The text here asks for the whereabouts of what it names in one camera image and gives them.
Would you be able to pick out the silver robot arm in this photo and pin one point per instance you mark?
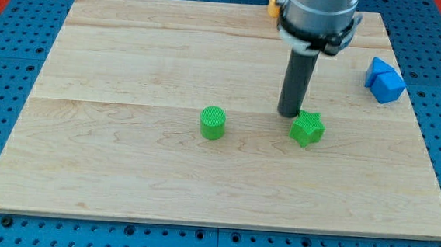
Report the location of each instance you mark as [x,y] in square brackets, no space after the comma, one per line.
[317,26]

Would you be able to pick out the green star block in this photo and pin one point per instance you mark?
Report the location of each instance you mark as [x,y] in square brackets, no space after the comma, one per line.
[307,128]

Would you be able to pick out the green cylinder block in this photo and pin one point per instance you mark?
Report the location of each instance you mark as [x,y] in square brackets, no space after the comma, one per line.
[212,122]

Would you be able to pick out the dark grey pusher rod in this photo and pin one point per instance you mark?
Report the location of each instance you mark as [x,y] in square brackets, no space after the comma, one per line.
[296,81]

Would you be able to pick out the wooden board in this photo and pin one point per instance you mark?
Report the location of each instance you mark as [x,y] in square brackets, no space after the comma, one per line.
[111,129]

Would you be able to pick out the yellow block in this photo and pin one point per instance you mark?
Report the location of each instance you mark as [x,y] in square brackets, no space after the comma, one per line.
[273,8]

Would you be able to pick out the blue triangle block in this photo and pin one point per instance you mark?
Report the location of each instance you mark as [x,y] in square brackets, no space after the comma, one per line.
[377,67]

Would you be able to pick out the blue cube block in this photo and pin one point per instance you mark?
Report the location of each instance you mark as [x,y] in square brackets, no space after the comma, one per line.
[387,87]

